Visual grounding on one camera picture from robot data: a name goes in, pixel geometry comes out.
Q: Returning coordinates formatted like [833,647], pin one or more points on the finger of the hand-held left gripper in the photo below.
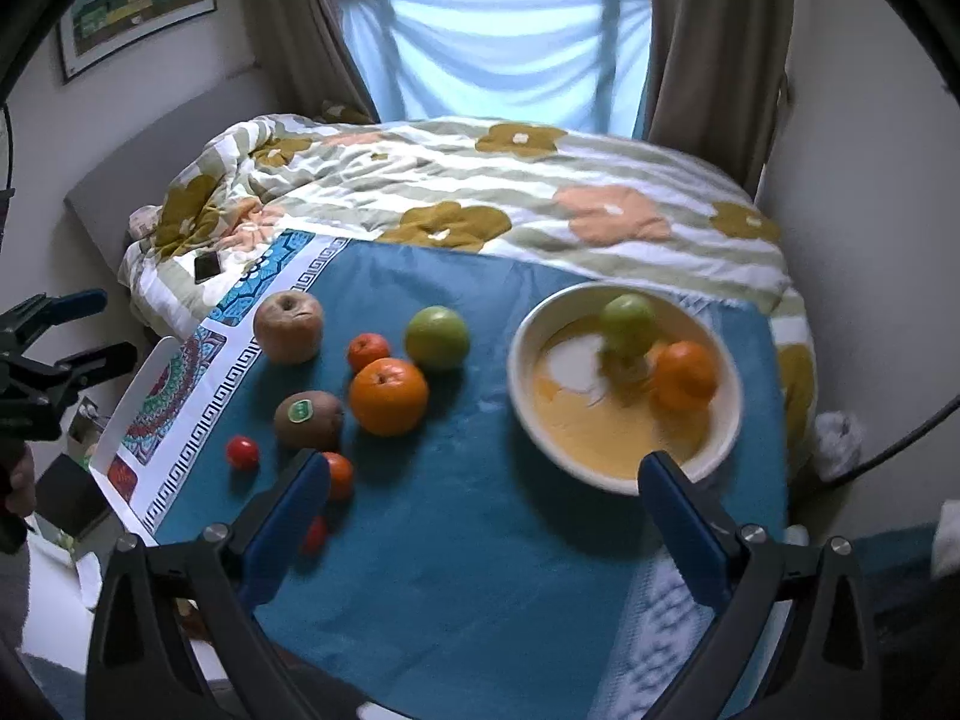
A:
[75,305]
[90,361]

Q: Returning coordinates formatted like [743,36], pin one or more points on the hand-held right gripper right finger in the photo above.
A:
[684,532]

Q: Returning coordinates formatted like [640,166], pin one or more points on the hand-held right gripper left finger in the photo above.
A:
[291,521]

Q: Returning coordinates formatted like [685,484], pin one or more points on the red cherry tomato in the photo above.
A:
[315,534]
[242,452]

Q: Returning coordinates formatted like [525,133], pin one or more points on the small tangerine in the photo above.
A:
[341,476]

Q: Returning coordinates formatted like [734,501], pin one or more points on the brown kiwi with sticker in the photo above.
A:
[307,420]

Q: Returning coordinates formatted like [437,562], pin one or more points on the cream ceramic bowl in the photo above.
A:
[600,435]

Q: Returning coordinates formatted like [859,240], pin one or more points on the large orange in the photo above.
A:
[388,396]

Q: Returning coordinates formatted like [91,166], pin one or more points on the small red fruit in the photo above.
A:
[367,351]

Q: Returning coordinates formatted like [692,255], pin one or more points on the brown russet apple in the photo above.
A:
[289,328]

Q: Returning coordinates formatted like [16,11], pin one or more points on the large green apple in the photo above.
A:
[438,337]

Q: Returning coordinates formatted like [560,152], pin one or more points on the person's left hand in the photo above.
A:
[21,480]

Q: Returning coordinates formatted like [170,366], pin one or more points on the dark box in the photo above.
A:
[67,495]

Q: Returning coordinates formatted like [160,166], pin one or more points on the black phone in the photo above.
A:
[206,266]

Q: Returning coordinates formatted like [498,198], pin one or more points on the grey headboard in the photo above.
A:
[142,172]

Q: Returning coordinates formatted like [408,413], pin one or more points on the orange tangerine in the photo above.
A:
[684,375]

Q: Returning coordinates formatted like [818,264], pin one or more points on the teal patterned tablecloth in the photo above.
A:
[465,540]

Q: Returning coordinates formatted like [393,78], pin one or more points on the crumpled white cloth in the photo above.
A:
[838,444]

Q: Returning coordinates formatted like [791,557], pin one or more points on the small green apple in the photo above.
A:
[628,324]

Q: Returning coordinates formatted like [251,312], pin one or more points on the beige curtain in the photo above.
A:
[716,52]
[300,22]

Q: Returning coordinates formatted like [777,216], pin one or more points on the floral striped duvet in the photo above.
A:
[525,195]

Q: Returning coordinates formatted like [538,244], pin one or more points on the light blue window cloth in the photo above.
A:
[495,60]

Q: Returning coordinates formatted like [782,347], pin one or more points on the framed wall picture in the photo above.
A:
[135,4]

